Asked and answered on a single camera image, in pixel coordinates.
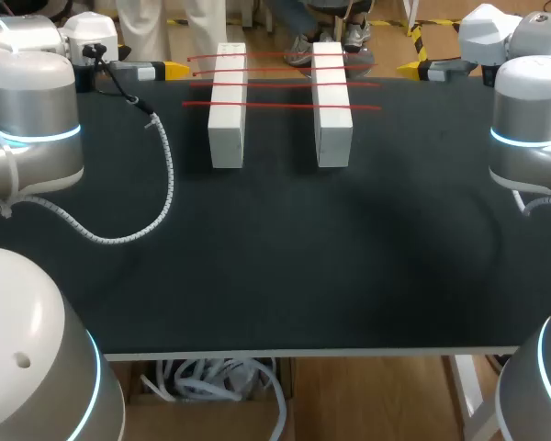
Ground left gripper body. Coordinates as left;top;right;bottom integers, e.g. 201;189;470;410
58;13;120;94

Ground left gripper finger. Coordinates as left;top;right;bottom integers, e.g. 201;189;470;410
107;60;191;83

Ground person's legs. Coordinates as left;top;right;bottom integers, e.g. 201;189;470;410
263;0;374;67
116;0;227;63

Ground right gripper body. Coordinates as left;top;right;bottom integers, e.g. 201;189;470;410
458;4;523;88

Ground white block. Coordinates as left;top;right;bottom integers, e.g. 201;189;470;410
311;41;354;169
207;41;250;170

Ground white cable bundle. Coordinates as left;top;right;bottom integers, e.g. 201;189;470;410
139;357;289;441

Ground cardboard box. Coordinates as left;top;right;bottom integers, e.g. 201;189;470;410
122;357;298;441

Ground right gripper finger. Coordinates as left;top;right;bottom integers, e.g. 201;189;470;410
396;59;481;84

